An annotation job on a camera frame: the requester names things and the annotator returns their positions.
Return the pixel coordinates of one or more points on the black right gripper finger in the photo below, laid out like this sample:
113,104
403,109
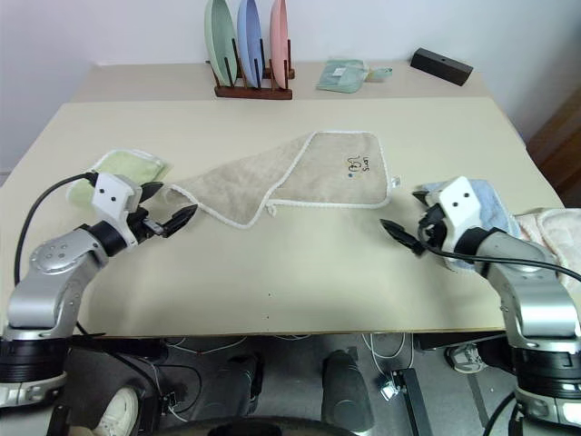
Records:
422,197
401,236

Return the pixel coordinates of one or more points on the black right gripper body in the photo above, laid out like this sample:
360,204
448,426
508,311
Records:
433,227

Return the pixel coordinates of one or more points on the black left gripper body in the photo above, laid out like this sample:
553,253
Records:
144,224

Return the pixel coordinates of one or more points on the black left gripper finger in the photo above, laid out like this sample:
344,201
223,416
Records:
150,191
181,219

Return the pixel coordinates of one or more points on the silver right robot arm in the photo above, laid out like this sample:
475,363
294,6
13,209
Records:
535,300

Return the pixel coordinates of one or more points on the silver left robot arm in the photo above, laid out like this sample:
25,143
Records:
43,290

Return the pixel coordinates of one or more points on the light green towel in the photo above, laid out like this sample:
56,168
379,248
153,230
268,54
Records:
131,165

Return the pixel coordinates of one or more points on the light blue towel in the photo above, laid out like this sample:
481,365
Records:
495,200

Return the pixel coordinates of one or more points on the beige towel with embroidery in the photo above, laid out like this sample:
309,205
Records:
318,181

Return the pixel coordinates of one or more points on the pink towel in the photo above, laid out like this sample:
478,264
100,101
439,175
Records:
558,227

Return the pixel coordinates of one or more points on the dark brown rectangular box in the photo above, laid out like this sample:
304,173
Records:
442,67

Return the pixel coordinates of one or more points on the grey sneaker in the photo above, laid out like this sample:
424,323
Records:
464,359

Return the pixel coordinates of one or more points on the brown wooden dish rack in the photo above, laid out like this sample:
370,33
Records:
254,93

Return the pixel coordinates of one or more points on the folded mint green cloth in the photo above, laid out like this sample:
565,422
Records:
340,79

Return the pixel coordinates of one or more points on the brown wooden door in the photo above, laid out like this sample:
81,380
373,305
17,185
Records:
556,145

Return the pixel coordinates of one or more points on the dark rounded shape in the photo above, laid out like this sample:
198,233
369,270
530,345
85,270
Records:
240,386
347,390

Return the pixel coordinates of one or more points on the green plate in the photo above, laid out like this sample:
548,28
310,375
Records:
218,36

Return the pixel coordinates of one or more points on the black metal bar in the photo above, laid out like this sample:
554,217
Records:
415,404

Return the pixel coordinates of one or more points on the blue plate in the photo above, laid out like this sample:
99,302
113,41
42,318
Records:
249,36

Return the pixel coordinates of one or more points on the white sneaker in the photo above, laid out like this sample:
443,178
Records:
118,411

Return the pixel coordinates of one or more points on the pink plate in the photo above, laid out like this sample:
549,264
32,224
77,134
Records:
278,36

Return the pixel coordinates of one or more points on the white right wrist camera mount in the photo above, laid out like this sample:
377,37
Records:
460,200

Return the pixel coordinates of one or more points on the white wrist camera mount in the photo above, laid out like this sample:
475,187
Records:
111,195
460,200

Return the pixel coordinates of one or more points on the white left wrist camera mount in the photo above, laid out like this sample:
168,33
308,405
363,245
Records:
111,195

